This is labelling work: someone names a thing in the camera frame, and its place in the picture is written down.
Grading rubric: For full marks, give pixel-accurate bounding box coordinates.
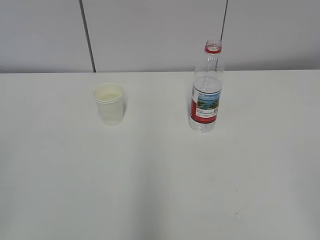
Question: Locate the white paper cup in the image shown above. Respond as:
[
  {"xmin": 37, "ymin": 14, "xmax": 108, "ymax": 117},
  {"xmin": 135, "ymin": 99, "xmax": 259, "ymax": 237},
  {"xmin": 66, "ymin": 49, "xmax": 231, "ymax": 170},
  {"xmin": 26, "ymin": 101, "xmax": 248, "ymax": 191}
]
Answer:
[{"xmin": 93, "ymin": 83, "xmax": 125, "ymax": 126}]

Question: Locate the clear plastic water bottle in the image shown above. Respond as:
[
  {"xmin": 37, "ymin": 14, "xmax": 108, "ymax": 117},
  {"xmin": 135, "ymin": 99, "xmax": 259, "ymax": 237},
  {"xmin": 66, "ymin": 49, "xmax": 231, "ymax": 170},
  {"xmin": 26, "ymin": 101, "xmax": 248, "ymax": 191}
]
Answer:
[{"xmin": 188, "ymin": 39, "xmax": 224, "ymax": 133}]

